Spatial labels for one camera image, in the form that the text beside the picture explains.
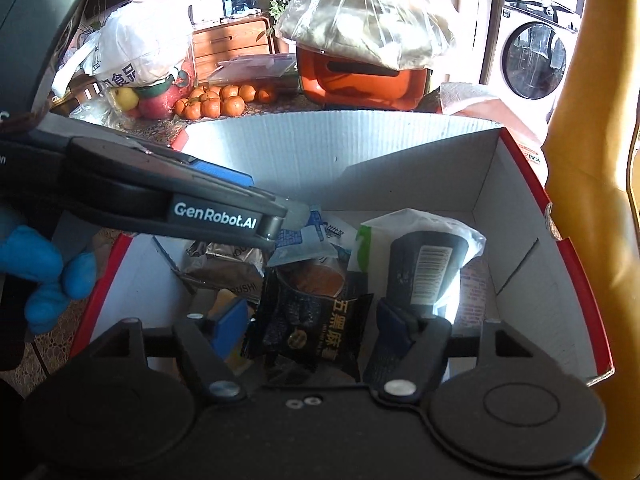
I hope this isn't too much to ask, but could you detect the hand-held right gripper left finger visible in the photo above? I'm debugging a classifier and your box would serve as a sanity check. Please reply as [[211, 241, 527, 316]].
[[91, 299, 251, 401]]

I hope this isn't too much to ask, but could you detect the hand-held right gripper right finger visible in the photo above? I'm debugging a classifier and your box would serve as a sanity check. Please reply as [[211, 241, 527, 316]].
[[362, 297, 547, 403]]

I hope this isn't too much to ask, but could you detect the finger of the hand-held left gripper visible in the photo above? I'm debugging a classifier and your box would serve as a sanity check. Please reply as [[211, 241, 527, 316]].
[[66, 137, 307, 252], [119, 140, 257, 191]]

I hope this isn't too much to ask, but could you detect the silver foil packet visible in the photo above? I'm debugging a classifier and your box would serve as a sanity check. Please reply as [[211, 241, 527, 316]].
[[182, 241, 266, 303]]

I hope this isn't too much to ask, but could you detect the black snack packet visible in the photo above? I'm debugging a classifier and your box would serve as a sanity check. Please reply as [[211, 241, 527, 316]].
[[242, 262, 375, 383]]

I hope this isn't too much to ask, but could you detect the white navy snack packet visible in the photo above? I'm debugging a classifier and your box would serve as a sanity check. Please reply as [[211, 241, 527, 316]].
[[347, 208, 487, 318]]

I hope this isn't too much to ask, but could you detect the small blue packet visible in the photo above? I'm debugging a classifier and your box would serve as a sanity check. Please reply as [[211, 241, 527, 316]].
[[267, 207, 346, 266]]

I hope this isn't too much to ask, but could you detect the red white cardboard box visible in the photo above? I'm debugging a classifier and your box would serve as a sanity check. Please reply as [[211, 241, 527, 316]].
[[70, 110, 615, 386]]

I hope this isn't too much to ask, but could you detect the lace patterned desktop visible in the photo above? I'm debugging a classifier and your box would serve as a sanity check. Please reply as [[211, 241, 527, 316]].
[[10, 87, 451, 386]]

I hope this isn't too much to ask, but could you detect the person's left hand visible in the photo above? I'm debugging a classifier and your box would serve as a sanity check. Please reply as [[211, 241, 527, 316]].
[[0, 225, 99, 334]]

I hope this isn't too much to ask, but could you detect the pile of tangerines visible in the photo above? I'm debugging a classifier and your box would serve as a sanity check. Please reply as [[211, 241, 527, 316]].
[[172, 84, 278, 121]]

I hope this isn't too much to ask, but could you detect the clear bag of greens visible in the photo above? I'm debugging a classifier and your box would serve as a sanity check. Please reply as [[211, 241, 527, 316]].
[[70, 95, 131, 133]]

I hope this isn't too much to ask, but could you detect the white printed plastic bag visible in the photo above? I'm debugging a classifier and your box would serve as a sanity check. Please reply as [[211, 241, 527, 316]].
[[50, 0, 196, 98]]

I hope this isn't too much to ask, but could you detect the green bowl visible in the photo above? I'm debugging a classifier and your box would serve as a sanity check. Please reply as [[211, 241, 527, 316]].
[[132, 70, 191, 98]]

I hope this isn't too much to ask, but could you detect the clear plastic storage box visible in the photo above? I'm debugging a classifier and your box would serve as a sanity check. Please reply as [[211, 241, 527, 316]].
[[207, 52, 301, 96]]

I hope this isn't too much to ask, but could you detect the yellow apple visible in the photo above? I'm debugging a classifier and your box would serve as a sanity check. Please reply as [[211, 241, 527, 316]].
[[107, 86, 141, 112]]

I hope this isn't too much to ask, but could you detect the small wooden drawer cabinet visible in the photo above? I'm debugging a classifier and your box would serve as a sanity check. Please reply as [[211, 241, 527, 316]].
[[191, 14, 277, 86]]

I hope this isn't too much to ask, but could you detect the orange plastic container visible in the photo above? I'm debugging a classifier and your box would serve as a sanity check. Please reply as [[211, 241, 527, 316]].
[[296, 45, 433, 111]]

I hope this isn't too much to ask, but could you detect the clear bag of beige cloth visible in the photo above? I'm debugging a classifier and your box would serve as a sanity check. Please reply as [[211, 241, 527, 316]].
[[275, 0, 458, 71]]

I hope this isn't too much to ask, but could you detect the red white paper bag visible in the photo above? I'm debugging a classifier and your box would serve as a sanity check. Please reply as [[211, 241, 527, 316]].
[[439, 82, 548, 181]]

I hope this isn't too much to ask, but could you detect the mustard yellow chair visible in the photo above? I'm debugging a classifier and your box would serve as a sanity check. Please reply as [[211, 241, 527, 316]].
[[542, 0, 640, 396]]

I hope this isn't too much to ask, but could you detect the white washing machine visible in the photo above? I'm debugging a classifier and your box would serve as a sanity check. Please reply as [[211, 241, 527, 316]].
[[477, 0, 583, 133]]

